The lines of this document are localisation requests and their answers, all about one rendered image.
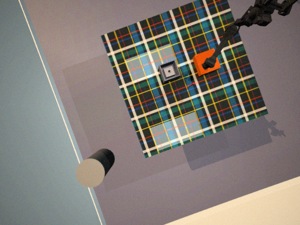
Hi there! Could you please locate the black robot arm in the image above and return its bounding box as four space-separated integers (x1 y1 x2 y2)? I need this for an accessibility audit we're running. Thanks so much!
201 6 273 70

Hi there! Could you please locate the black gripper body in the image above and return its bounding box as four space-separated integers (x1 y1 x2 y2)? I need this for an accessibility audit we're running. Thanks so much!
255 0 292 16

